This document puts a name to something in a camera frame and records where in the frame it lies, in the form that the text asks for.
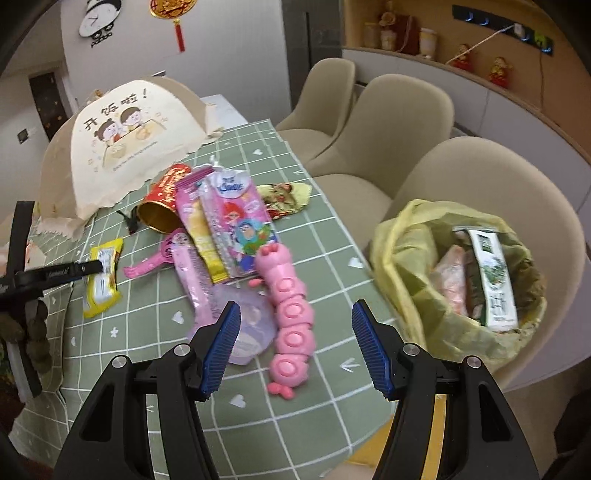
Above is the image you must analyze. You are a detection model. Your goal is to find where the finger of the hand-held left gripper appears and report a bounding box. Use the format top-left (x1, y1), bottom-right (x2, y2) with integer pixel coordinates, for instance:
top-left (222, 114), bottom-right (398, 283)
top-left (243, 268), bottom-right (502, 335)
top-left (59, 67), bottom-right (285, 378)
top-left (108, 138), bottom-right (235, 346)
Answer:
top-left (28, 260), bottom-right (105, 296)

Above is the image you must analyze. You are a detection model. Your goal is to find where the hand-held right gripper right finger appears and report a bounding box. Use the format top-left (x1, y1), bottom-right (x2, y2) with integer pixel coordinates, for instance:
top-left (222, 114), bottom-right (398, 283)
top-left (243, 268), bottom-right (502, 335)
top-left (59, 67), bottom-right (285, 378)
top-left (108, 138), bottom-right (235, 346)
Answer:
top-left (352, 299), bottom-right (541, 480)

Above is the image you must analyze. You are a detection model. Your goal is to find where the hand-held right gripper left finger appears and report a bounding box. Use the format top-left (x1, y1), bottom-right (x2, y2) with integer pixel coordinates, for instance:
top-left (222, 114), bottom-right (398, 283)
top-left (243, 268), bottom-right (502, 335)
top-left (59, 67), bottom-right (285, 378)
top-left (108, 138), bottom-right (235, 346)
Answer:
top-left (53, 300), bottom-right (242, 480)

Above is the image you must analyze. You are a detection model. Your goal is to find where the yellow snack wrapper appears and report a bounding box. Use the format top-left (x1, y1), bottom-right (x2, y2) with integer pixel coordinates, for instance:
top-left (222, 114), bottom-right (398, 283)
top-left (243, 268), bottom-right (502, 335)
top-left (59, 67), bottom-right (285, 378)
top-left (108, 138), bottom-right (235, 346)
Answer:
top-left (83, 237), bottom-right (125, 319)

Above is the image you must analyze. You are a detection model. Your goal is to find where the pink chips packet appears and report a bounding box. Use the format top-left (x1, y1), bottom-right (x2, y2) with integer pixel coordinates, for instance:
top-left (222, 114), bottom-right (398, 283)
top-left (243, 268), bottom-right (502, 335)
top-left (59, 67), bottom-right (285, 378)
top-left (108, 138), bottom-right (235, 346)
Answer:
top-left (175, 166), bottom-right (232, 284)

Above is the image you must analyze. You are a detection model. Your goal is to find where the translucent purple plastic bag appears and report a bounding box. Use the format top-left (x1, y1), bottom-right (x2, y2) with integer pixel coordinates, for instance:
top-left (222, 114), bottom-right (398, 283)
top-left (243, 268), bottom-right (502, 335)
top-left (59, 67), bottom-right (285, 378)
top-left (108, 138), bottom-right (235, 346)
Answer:
top-left (187, 284), bottom-right (278, 366)

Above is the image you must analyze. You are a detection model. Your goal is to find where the pink plastic wrapper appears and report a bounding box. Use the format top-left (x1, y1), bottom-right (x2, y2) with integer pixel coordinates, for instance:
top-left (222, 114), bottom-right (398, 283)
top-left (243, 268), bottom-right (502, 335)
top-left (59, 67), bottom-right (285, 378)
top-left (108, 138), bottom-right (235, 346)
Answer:
top-left (173, 244), bottom-right (219, 335)

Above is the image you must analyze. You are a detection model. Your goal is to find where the pink caterpillar toy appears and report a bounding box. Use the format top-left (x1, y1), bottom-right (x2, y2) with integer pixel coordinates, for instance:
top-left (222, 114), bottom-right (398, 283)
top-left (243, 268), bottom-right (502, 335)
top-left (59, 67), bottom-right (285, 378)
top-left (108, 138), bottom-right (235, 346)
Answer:
top-left (248, 244), bottom-right (318, 400)

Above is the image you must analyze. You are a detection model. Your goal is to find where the black binder clip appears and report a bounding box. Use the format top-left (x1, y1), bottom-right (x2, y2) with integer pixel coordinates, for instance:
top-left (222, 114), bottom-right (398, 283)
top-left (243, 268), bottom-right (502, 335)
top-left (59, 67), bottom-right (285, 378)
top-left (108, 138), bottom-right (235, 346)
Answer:
top-left (115, 208), bottom-right (142, 234)

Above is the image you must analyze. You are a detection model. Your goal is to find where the green checked tablecloth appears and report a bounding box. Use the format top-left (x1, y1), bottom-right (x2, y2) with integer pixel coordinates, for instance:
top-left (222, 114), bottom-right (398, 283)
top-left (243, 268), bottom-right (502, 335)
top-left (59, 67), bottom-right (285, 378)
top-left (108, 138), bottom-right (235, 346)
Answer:
top-left (9, 117), bottom-right (408, 467)

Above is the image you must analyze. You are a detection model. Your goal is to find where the pale pink packet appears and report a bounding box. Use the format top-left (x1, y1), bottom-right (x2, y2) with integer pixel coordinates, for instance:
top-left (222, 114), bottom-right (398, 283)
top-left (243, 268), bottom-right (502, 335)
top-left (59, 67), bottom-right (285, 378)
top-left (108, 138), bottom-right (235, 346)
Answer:
top-left (433, 244), bottom-right (468, 315)

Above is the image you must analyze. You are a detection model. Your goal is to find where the red gold paper tube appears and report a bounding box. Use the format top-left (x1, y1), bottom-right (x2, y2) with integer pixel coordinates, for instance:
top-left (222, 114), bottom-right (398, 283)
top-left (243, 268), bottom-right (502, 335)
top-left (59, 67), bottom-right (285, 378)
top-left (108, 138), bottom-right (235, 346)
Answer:
top-left (137, 164), bottom-right (194, 232)

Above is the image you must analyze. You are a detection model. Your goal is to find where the cartoon print tissue packet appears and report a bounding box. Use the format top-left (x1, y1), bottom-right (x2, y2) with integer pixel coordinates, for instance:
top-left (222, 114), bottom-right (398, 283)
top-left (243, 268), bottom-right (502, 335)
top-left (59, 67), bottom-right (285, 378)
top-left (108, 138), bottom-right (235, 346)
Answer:
top-left (201, 168), bottom-right (281, 278)

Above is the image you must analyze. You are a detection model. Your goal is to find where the white paper bag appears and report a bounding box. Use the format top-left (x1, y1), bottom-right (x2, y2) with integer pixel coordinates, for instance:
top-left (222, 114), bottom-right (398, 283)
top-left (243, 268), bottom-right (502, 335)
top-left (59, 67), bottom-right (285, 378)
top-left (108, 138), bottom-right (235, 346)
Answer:
top-left (37, 76), bottom-right (228, 232)

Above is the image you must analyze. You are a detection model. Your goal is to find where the dark door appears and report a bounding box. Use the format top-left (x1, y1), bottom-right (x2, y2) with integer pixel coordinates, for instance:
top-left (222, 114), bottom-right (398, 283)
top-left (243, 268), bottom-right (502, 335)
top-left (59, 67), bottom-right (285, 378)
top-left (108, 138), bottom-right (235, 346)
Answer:
top-left (28, 71), bottom-right (71, 145)

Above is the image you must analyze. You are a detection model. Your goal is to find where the green white drink carton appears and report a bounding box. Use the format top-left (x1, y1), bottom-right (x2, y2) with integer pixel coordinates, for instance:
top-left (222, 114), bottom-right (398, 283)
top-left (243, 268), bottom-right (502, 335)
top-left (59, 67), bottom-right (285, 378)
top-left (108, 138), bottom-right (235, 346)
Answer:
top-left (465, 227), bottom-right (519, 331)

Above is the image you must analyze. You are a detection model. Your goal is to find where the crumpled red gold candy wrapper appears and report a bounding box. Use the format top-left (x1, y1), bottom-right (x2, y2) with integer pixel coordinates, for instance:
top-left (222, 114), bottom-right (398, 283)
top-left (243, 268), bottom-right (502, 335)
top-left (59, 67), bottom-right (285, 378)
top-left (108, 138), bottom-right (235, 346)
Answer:
top-left (256, 182), bottom-right (313, 217)

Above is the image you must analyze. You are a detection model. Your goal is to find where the beige chair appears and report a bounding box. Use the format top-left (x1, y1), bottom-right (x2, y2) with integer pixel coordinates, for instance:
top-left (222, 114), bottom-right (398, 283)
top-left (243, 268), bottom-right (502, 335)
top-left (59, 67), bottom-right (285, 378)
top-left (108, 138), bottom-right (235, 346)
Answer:
top-left (276, 58), bottom-right (357, 136)
top-left (360, 136), bottom-right (588, 389)
top-left (305, 74), bottom-right (456, 208)

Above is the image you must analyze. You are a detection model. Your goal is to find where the red figurine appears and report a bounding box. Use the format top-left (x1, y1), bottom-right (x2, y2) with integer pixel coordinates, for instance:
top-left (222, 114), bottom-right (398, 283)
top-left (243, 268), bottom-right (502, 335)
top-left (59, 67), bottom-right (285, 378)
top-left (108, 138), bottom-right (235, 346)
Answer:
top-left (454, 43), bottom-right (475, 73)
top-left (488, 56), bottom-right (514, 88)

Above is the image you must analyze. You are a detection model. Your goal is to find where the cream paper cup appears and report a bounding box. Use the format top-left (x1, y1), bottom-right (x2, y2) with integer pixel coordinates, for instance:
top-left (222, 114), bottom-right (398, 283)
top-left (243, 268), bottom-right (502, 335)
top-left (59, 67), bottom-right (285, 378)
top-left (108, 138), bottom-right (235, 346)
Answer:
top-left (417, 28), bottom-right (438, 59)

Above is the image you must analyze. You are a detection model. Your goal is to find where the dark red flower gift bag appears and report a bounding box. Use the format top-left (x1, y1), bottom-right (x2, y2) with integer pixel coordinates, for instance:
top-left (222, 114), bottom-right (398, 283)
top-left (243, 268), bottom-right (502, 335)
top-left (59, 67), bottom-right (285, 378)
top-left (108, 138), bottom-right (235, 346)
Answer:
top-left (379, 1), bottom-right (419, 54)

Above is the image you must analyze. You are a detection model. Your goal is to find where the black power strip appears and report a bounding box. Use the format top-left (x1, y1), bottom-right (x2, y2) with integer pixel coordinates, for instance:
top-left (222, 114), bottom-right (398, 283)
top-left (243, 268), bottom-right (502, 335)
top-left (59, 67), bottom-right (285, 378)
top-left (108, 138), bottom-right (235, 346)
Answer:
top-left (451, 4), bottom-right (555, 57)

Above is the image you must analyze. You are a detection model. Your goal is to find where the panda wall clock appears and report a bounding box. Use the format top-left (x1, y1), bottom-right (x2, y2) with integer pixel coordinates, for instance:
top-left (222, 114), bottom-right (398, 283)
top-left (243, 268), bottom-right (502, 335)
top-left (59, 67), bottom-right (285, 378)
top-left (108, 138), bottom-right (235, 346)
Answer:
top-left (78, 0), bottom-right (123, 48)

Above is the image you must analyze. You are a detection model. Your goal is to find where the red knot wall ornament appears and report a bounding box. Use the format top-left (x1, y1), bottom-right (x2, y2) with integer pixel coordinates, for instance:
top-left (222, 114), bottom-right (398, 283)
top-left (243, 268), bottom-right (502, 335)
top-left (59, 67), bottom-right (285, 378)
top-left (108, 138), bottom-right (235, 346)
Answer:
top-left (149, 0), bottom-right (198, 54)

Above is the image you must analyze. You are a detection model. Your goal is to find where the white cord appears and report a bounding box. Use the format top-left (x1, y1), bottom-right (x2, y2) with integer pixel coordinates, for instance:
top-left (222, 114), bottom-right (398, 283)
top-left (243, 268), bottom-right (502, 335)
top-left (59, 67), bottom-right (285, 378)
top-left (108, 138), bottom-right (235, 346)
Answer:
top-left (444, 25), bottom-right (516, 66)

